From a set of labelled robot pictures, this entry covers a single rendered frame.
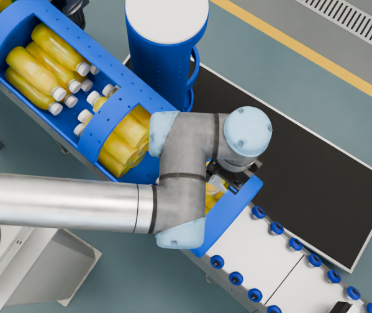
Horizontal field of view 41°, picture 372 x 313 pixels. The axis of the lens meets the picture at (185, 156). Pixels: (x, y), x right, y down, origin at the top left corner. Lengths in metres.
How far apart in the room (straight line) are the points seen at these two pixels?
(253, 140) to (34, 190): 0.33
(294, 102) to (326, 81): 0.22
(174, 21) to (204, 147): 0.96
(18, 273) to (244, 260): 0.68
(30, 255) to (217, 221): 0.50
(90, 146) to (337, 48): 1.90
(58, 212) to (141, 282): 1.81
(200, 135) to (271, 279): 0.91
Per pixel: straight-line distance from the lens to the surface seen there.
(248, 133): 0.77
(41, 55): 1.62
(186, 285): 2.52
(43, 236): 1.41
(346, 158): 2.62
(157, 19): 1.71
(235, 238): 1.61
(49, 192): 0.73
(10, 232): 1.32
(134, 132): 1.39
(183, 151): 0.77
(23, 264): 1.41
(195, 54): 2.12
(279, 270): 1.63
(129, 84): 1.42
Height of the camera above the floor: 2.52
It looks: 75 degrees down
